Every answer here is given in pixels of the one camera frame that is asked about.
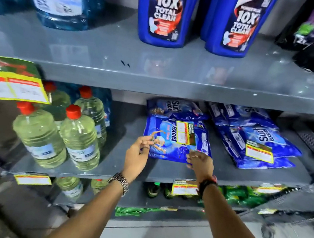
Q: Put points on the dark green bottle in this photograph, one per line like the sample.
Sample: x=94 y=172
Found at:
x=153 y=190
x=168 y=192

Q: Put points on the person's left hand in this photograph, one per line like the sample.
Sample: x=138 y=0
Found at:
x=135 y=161

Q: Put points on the clear pale liquid bottle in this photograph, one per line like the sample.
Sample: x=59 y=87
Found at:
x=98 y=185
x=70 y=188

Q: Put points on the grey metal shelf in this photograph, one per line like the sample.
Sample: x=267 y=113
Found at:
x=125 y=54

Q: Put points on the silver wristwatch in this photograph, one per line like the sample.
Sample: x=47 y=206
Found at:
x=120 y=180

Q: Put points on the red thread wristband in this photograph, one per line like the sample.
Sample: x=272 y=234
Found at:
x=214 y=178

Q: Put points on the blue toilet cleaner bottle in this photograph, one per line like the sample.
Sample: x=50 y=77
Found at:
x=166 y=14
x=239 y=27
x=208 y=14

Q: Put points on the clear bottle with red cap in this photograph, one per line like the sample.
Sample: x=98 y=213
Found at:
x=94 y=111
x=59 y=99
x=39 y=138
x=79 y=141

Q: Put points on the person's right forearm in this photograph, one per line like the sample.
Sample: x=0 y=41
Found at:
x=233 y=236

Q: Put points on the person's right hand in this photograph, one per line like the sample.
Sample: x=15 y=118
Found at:
x=202 y=167

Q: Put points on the yellow green price tag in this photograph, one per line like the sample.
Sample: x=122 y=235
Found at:
x=267 y=211
x=7 y=82
x=271 y=189
x=185 y=134
x=169 y=209
x=260 y=152
x=185 y=189
x=33 y=180

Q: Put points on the person's left forearm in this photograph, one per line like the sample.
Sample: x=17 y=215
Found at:
x=87 y=218

